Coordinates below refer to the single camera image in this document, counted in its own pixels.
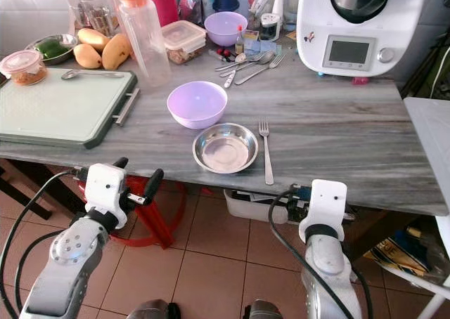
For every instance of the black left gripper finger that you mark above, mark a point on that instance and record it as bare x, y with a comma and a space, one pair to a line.
154, 183
121, 163

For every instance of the steel fork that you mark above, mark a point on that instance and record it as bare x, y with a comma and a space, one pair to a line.
267, 161
276, 60

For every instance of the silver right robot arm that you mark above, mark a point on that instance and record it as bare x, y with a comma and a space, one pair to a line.
327, 263

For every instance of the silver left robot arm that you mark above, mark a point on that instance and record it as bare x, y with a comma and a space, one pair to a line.
60, 270

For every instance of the red plastic stool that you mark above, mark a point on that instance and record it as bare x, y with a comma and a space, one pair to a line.
155, 224

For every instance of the white plastic bin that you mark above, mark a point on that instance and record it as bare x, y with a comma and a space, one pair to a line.
253, 208

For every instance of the shallow steel bowl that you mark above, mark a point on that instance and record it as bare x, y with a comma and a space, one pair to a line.
225, 152

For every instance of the green rimmed cutting board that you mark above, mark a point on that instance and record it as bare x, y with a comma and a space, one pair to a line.
63, 108

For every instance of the large purple plastic bowl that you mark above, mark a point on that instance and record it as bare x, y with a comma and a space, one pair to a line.
197, 105

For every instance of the steel spoon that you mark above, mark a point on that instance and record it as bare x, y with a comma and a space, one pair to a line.
257, 56
70, 74

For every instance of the yellow mango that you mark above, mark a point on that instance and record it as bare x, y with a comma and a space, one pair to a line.
93, 38
88, 56
117, 52

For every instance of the printed cardboard box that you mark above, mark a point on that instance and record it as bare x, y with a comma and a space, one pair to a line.
397, 252

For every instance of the grey robot left leg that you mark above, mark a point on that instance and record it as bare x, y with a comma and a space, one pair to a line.
151, 310

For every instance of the grey robot leg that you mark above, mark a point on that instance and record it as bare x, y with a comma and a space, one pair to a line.
151, 310
261, 310

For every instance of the grey robot right leg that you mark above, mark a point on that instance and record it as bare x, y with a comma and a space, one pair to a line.
261, 310

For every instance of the clear bottle with orange cap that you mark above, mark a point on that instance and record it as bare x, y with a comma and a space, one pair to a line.
148, 45

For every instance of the round steel dish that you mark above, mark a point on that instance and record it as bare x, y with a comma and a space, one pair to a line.
72, 39

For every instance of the green vegetable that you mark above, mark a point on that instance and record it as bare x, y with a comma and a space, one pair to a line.
50, 48

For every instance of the red lidded plastic tub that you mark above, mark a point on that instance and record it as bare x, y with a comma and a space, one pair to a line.
24, 64

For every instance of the clear plastic food box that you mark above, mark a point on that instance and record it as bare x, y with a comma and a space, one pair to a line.
185, 36

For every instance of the white side table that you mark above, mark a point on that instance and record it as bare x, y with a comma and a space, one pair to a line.
432, 133

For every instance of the large clear glass jar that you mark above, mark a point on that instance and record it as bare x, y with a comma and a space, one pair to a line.
91, 13

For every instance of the small sauce bottle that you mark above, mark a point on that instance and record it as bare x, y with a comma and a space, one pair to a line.
240, 43

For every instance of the pink plastic cup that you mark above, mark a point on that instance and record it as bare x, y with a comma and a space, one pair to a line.
164, 3

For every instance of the small purple plastic bowl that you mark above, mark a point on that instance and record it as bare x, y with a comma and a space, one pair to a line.
226, 29

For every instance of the white kitchen cooking machine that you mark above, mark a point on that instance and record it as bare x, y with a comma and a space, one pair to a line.
401, 24

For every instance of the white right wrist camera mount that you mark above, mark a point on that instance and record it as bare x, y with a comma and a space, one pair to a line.
327, 206

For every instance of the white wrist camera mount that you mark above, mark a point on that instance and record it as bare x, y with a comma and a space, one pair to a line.
105, 192
327, 206

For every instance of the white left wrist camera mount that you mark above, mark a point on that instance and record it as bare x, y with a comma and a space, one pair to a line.
105, 192

